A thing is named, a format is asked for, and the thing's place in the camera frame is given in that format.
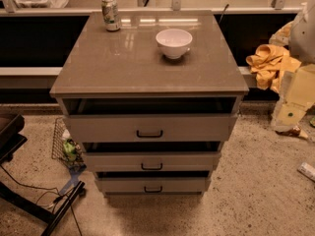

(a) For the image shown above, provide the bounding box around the green white soda can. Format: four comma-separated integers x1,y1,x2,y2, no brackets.
101,0,120,31

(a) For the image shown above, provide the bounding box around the blue tape strip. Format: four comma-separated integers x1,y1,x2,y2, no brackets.
59,168,85,195

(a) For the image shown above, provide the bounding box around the grey drawer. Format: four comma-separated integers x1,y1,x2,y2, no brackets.
95,178,211,194
84,152,221,172
65,114,237,143

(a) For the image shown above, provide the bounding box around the grey drawer cabinet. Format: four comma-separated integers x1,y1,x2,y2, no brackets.
49,10,250,199

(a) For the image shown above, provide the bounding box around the wire mesh basket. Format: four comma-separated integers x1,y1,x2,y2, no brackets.
51,117,85,170

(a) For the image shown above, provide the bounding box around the white small box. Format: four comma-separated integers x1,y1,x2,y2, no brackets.
298,162,315,182

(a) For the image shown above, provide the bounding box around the brown snack packet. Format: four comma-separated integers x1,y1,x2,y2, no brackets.
275,126,308,140

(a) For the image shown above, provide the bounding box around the black chair base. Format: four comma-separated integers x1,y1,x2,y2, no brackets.
0,113,87,236

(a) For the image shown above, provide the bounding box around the green snack bag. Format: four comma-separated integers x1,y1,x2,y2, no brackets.
63,139,77,161

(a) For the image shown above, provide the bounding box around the white ceramic bowl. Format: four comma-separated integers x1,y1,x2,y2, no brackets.
156,29,193,59

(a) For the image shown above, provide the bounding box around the yellow crumpled cloth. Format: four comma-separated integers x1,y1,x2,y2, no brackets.
246,44,301,93

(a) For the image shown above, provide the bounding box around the black floor cable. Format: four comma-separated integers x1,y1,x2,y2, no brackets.
0,164,83,236

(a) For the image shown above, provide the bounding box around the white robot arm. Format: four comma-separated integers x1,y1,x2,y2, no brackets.
272,0,315,133

